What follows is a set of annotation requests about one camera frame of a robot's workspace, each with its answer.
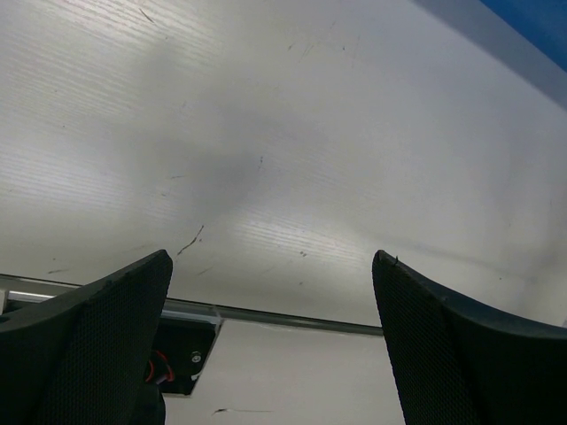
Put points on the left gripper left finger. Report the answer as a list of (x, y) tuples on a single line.
[(80, 357)]

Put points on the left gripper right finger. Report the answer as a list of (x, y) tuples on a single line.
[(458, 361)]

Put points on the blue plastic bin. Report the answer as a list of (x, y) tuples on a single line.
[(541, 22)]

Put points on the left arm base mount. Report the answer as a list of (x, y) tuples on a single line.
[(184, 340)]

